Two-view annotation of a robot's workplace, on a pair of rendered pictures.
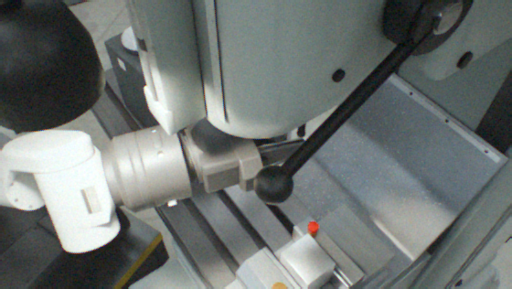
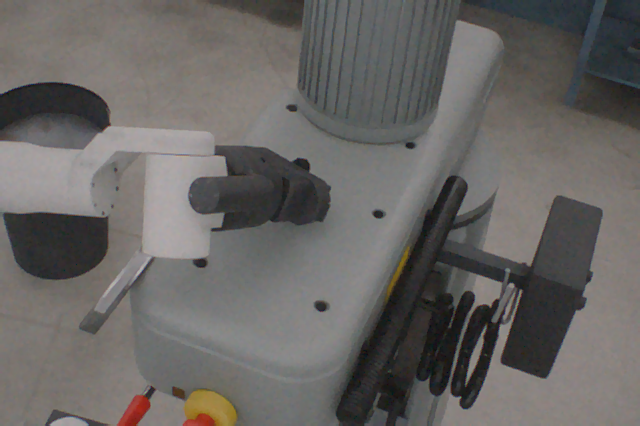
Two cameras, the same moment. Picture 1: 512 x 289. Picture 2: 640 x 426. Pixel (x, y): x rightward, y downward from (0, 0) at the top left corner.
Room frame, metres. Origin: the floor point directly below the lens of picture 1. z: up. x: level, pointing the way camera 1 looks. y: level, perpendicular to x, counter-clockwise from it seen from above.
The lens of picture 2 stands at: (-0.33, 0.46, 2.62)
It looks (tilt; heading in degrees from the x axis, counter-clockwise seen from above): 42 degrees down; 322
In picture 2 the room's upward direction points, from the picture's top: 7 degrees clockwise
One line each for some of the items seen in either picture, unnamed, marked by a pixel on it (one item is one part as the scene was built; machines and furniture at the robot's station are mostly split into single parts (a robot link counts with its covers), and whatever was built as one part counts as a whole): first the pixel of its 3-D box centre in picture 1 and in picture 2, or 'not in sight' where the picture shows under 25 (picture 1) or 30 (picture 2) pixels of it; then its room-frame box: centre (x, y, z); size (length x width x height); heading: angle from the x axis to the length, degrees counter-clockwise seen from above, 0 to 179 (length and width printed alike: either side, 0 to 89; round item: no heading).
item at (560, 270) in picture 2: not in sight; (555, 287); (0.24, -0.45, 1.62); 0.20 x 0.09 x 0.21; 126
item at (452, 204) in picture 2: not in sight; (408, 285); (0.24, -0.13, 1.79); 0.45 x 0.04 x 0.04; 126
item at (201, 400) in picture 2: not in sight; (210, 413); (0.21, 0.17, 1.76); 0.06 x 0.02 x 0.06; 36
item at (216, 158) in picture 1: (197, 155); not in sight; (0.31, 0.07, 1.23); 0.13 x 0.12 x 0.10; 20
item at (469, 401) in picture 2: not in sight; (446, 342); (0.33, -0.35, 1.45); 0.18 x 0.16 x 0.21; 126
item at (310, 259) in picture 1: (305, 266); not in sight; (0.26, -0.07, 1.02); 0.06 x 0.05 x 0.06; 37
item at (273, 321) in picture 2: not in sight; (297, 246); (0.35, -0.03, 1.81); 0.47 x 0.26 x 0.16; 126
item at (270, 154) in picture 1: (281, 154); not in sight; (0.31, -0.03, 1.23); 0.06 x 0.02 x 0.03; 110
